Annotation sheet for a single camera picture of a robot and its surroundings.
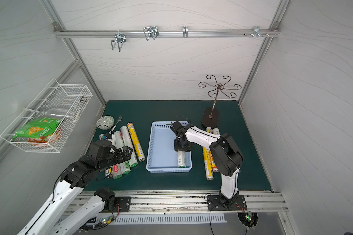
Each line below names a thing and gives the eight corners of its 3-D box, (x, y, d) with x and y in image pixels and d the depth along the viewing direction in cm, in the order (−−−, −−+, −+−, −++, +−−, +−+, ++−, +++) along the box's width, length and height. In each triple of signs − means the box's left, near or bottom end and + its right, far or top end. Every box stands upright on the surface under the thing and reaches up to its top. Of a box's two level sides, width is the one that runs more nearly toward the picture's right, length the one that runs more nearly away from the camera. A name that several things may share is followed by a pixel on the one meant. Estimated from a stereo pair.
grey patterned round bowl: (96, 131, 104) (93, 127, 101) (102, 119, 111) (99, 115, 108) (112, 131, 104) (110, 127, 101) (116, 119, 111) (114, 115, 108)
